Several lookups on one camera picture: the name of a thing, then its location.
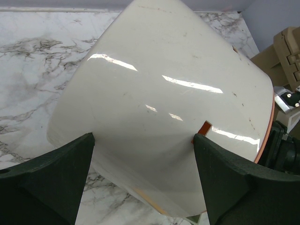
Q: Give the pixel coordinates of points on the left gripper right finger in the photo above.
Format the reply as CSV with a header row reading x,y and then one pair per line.
x,y
240,192

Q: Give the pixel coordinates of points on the tan plastic tool case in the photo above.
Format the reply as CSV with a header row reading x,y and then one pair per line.
x,y
278,65

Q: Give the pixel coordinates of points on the cream round drawer organizer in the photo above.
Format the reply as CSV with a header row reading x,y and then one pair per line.
x,y
147,86

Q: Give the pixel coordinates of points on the peach top drawer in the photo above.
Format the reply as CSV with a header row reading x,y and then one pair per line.
x,y
262,147

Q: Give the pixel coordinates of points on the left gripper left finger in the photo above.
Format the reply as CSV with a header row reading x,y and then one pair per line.
x,y
46,190

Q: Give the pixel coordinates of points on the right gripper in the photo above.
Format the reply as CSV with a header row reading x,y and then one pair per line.
x,y
282,150

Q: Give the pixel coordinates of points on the grey bottom drawer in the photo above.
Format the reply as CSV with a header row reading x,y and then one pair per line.
x,y
194,220

